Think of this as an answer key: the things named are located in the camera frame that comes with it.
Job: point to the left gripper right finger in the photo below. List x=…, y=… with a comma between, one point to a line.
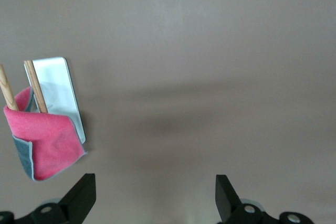
x=231, y=203

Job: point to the pink and grey towel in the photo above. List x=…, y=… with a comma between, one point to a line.
x=47, y=140

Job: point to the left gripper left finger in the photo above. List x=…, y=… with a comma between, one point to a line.
x=76, y=203

